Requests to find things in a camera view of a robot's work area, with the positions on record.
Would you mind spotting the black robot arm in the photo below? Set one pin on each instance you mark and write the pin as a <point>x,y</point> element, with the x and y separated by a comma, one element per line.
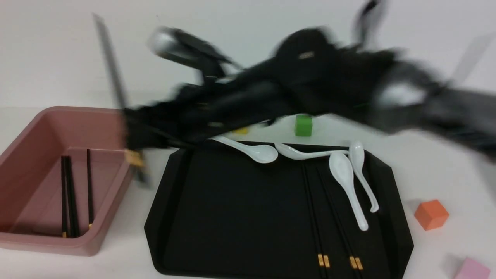
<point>308,74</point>

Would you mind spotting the white ceramic spoon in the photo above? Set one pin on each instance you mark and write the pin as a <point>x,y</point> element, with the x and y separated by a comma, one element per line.
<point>294,154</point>
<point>342,171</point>
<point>258,153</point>
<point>356,154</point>

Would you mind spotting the black plastic tray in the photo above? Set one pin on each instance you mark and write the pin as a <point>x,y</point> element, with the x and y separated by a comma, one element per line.
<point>217,213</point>

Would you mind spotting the orange foam cube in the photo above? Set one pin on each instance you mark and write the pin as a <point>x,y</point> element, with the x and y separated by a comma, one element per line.
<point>431,214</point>

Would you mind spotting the pink foam cube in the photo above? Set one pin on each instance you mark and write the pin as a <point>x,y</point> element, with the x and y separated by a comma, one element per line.
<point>472,269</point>

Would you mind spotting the black chopstick gold band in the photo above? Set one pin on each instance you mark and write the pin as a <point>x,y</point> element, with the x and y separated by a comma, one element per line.
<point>340,229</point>
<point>316,215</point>
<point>135,158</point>
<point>343,208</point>
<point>315,229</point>

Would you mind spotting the yellow foam cube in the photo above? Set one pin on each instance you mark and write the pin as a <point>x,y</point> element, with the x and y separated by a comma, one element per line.
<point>241,131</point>

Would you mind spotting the pink plastic bin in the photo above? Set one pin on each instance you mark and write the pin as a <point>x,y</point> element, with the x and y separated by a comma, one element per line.
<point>30,186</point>

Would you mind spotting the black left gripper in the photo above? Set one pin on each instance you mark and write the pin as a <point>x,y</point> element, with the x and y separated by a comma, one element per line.
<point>222,103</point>

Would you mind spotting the green foam cube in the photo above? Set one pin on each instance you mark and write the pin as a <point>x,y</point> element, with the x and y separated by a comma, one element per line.
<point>303,126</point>

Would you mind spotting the black chopstick in bin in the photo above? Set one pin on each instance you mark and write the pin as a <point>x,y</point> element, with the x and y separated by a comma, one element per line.
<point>71,196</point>
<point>89,190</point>
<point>63,198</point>

